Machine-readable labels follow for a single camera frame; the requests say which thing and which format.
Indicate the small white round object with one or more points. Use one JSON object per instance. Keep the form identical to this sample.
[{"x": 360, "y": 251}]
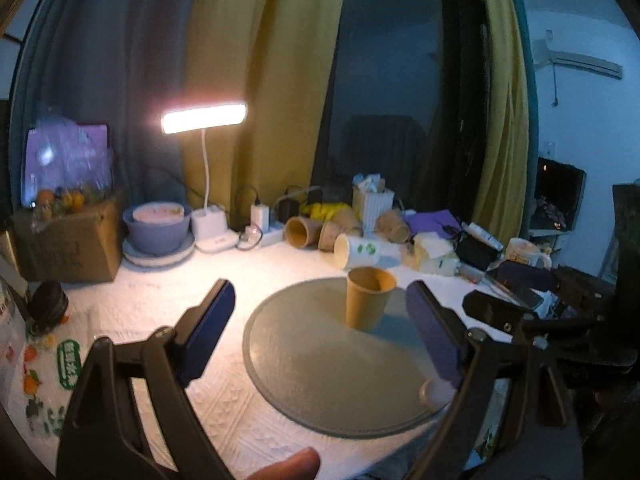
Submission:
[{"x": 435, "y": 394}]

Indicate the cardboard box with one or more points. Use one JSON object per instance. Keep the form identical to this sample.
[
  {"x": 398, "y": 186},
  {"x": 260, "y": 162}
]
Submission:
[{"x": 65, "y": 250}]

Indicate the fruit printed plastic bag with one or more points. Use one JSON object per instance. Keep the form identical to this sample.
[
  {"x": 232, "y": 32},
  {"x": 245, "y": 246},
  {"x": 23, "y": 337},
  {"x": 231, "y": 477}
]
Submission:
[{"x": 65, "y": 360}]

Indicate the grey blue curtain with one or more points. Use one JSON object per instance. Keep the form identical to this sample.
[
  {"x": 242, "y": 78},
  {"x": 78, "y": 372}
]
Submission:
[{"x": 110, "y": 60}]

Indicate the white air conditioner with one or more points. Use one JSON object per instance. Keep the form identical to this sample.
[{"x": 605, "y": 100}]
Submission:
[{"x": 575, "y": 59}]

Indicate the black power adapter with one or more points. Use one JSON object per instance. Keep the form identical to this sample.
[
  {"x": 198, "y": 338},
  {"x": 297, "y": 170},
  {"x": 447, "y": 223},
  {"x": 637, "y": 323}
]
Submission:
[{"x": 288, "y": 209}]

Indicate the black round pouch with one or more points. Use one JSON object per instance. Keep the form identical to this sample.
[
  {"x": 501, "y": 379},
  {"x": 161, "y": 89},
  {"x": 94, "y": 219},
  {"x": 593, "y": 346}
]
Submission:
[{"x": 47, "y": 305}]

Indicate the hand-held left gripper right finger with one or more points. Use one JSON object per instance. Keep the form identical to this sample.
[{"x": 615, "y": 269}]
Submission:
[{"x": 434, "y": 340}]

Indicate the white mug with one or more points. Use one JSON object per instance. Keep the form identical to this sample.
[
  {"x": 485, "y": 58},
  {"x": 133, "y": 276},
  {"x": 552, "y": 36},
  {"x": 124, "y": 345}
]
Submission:
[{"x": 522, "y": 252}]

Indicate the round grey mat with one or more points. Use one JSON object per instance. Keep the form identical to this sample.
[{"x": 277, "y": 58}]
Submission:
[{"x": 320, "y": 365}]

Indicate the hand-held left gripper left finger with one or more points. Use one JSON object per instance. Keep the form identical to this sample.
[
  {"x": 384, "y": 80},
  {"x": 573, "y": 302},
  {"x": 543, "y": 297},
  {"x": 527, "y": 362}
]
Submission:
[{"x": 207, "y": 325}]

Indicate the purple cloth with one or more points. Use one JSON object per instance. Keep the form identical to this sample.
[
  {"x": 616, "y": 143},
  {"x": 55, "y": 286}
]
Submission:
[{"x": 430, "y": 221}]

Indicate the clear plastic bag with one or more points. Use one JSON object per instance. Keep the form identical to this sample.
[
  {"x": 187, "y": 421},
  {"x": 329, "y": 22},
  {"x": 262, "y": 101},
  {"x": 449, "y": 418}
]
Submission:
[{"x": 60, "y": 160}]

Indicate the white ribbed tissue holder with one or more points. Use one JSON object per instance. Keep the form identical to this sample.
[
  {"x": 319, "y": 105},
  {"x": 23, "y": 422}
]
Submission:
[{"x": 372, "y": 207}]

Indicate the small black box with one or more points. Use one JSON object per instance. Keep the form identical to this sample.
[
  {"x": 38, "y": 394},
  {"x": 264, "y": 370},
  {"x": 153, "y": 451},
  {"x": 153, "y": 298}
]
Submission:
[{"x": 475, "y": 252}]

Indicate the pale blue plate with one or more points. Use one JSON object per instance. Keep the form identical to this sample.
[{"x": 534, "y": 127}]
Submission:
[{"x": 150, "y": 259}]

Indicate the black monitor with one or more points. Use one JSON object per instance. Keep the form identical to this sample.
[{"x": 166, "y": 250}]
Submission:
[{"x": 560, "y": 190}]

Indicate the white tube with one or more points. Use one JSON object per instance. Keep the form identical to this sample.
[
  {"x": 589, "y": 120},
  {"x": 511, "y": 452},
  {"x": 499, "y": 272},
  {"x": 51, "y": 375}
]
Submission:
[{"x": 484, "y": 236}]

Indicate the yellow curtain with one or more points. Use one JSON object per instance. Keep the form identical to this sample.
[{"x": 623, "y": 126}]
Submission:
[
  {"x": 260, "y": 60},
  {"x": 502, "y": 110}
]

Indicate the white tissue packet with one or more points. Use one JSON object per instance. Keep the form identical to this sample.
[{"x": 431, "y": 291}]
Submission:
[{"x": 435, "y": 257}]

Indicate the white paper cup green print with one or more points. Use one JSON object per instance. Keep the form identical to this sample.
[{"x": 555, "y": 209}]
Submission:
[{"x": 362, "y": 252}]

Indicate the white power strip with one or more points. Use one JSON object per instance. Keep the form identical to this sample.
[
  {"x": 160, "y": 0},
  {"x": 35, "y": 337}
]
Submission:
[{"x": 270, "y": 236}]

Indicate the white desk lamp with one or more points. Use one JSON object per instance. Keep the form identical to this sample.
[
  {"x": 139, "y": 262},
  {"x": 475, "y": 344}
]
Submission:
[{"x": 205, "y": 117}]

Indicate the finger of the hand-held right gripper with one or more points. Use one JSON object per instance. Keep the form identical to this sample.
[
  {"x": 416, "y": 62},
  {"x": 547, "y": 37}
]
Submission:
[
  {"x": 492, "y": 312},
  {"x": 527, "y": 275}
]

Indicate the blue bowl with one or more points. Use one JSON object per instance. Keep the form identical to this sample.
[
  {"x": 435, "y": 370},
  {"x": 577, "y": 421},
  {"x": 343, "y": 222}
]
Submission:
[{"x": 155, "y": 232}]

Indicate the person's left hand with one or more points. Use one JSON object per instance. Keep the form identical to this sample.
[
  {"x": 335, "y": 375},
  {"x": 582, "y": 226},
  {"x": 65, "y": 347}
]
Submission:
[{"x": 287, "y": 467}]

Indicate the white charger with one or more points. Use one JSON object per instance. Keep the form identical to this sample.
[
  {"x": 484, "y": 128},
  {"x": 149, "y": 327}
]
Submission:
[{"x": 260, "y": 216}]

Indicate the brown paper cup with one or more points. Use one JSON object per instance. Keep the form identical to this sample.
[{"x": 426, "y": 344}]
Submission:
[
  {"x": 367, "y": 305},
  {"x": 394, "y": 226},
  {"x": 347, "y": 217},
  {"x": 300, "y": 232},
  {"x": 332, "y": 236}
]

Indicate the purple screen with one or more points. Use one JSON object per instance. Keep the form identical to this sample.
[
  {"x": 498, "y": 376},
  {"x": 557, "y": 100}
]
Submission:
[{"x": 95, "y": 137}]

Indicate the yellow crumpled item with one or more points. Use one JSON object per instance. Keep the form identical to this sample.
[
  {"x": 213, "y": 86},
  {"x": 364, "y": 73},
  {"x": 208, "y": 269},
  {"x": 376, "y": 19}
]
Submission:
[{"x": 325, "y": 209}]

